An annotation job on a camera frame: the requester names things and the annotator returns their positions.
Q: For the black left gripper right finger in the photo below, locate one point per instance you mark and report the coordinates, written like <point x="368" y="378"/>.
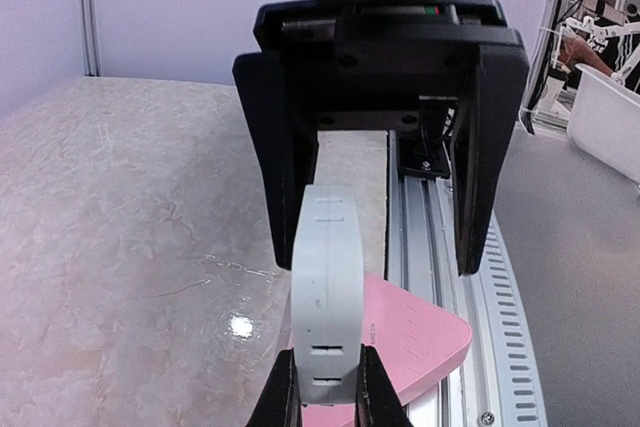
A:
<point x="377" y="404"/>

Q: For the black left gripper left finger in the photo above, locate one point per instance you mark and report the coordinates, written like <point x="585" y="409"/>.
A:
<point x="279" y="403"/>

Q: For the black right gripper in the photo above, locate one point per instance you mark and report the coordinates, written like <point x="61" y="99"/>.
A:
<point x="367" y="65"/>

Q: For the pink triangular power strip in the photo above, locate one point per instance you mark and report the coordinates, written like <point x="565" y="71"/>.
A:
<point x="419" y="344"/>

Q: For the white plug adapter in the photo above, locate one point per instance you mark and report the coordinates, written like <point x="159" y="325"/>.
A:
<point x="327" y="296"/>

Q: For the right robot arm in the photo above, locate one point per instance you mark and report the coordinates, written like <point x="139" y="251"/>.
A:
<point x="447" y="75"/>

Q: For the white plastic bin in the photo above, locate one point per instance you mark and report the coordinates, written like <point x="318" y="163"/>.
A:
<point x="604" y="122"/>

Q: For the aluminium frame post left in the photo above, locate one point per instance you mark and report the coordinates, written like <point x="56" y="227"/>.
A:
<point x="90" y="39"/>

